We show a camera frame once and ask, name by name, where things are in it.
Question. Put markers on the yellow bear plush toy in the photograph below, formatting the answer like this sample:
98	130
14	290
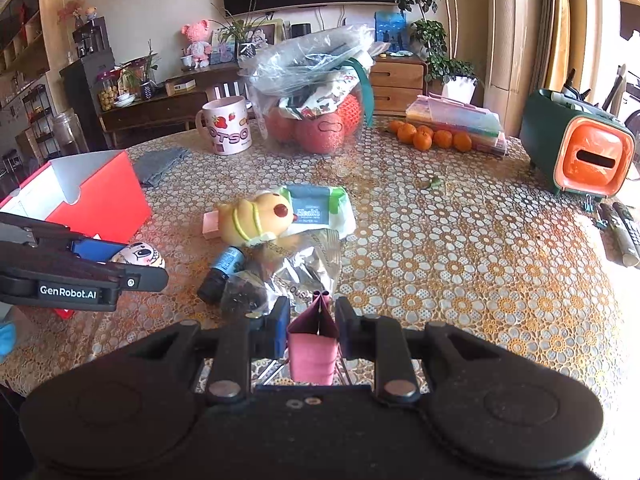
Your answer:
252	222

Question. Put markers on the pink strawberry mug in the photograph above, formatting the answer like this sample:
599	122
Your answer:
224	125

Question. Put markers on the glass jar dark liquid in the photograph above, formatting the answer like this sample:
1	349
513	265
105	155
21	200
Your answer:
68	133

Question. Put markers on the cartoon face tooth toy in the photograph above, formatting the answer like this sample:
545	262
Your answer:
140	254

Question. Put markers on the remote control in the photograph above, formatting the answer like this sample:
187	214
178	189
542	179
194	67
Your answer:
627	248

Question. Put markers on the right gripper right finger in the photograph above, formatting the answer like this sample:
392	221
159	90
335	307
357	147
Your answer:
382	341

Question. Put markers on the wet wipes pack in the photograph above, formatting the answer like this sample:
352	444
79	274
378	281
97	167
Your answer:
319	207

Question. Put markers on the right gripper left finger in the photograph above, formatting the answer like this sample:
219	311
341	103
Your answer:
247	337

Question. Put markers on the wooden tv cabinet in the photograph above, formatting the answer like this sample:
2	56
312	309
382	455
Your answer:
396	82

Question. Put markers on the clear bag of fruit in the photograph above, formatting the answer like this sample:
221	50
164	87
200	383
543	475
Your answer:
312	94

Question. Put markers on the blue picture book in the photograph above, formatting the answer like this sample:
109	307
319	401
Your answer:
392	28

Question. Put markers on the black speaker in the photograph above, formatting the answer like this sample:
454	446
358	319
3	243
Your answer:
300	30

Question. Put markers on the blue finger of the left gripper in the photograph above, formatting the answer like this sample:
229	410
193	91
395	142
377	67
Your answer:
96	250

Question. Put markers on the dark tea packet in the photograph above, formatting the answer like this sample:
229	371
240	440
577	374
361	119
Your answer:
244	293

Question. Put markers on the green orange tissue box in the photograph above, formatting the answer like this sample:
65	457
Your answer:
576	147

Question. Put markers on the stack of colourful books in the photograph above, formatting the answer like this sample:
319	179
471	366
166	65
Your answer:
482	125

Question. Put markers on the pink plush doll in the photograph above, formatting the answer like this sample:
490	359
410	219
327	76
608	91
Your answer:
198	34

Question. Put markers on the potted green tree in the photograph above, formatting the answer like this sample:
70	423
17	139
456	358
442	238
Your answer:
434	38

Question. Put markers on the framed photo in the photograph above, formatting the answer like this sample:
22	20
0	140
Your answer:
266	34

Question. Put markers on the jar of yellow snacks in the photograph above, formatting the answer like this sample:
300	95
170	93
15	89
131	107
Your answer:
107	89

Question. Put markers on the red white cardboard box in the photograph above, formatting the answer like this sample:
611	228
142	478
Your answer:
96	194

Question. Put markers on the silver foil wrapper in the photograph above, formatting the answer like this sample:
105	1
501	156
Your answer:
298	265

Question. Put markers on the black tall cabinet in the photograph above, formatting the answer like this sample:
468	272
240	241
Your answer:
95	57

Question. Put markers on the orange tangerine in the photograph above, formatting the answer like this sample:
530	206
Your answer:
443	139
422	140
405	133
462	142

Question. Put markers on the grey cloth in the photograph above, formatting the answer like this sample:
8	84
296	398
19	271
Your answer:
152	166

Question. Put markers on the small blue label bottle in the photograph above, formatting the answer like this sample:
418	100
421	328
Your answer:
230	261

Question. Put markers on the pink paper packet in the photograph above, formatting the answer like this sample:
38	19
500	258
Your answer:
313	343

